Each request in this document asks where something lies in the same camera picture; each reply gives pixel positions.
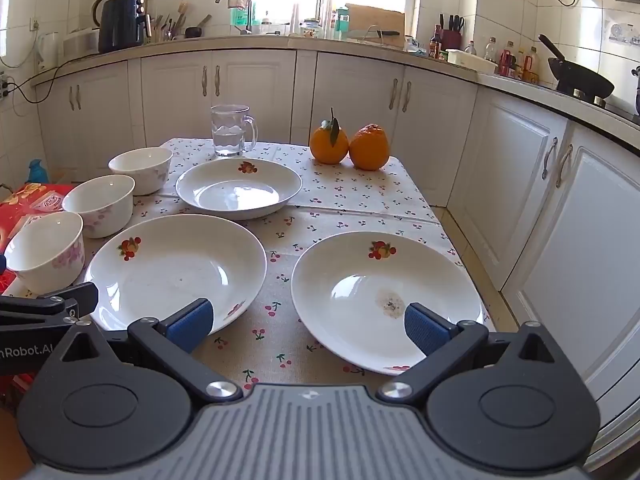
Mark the utensil holder with utensils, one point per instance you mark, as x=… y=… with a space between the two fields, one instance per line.
x=167 y=27

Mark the black wok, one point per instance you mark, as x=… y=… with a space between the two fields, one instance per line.
x=580 y=77

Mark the white floral bowl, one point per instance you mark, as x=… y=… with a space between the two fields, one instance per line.
x=100 y=207
x=45 y=255
x=142 y=172

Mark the dark sauce bottle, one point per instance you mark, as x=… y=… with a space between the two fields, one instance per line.
x=436 y=42

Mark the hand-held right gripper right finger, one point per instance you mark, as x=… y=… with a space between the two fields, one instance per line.
x=425 y=327

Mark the white power strip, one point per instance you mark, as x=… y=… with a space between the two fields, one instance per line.
x=4 y=85

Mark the white electric kettle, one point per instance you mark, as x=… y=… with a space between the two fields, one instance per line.
x=47 y=50

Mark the white fruit-print plate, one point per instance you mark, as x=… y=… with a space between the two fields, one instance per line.
x=360 y=280
x=235 y=195
x=175 y=270

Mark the white kitchen cabinets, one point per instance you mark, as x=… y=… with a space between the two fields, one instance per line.
x=250 y=95

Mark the clear glass mug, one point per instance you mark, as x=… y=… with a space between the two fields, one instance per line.
x=227 y=132

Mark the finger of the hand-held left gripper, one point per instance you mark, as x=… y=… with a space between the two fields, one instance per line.
x=50 y=300

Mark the white countertop appliance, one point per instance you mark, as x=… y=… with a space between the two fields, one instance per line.
x=80 y=40

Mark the orange with green leaf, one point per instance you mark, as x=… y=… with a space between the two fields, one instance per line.
x=327 y=145

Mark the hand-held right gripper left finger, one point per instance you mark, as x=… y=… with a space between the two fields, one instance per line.
x=192 y=325

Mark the blue thermos bottle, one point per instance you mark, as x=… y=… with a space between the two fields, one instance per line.
x=36 y=171

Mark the teal plastic container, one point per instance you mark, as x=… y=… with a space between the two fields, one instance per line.
x=342 y=20

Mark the cherry-print tablecloth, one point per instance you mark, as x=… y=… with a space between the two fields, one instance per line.
x=340 y=200

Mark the white plastic container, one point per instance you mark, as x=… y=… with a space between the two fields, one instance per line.
x=470 y=60

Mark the clear plastic bottle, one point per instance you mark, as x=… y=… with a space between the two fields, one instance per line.
x=491 y=50

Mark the yellow oil bottle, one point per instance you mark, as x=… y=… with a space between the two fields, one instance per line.
x=532 y=62

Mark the cardboard box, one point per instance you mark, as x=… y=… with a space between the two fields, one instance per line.
x=375 y=17

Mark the black air fryer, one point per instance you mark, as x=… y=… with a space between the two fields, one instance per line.
x=120 y=25

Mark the knife block with knives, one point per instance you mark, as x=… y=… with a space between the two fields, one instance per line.
x=452 y=35

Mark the gas stove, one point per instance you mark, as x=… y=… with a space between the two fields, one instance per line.
x=615 y=105

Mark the bumpy orange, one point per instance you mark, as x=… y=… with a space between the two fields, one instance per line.
x=369 y=147

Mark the small black pot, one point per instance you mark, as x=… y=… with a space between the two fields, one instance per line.
x=197 y=31

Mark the red snack package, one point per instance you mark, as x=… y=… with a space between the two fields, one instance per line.
x=20 y=200

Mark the metal kitchen faucet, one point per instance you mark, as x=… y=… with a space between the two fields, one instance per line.
x=235 y=5

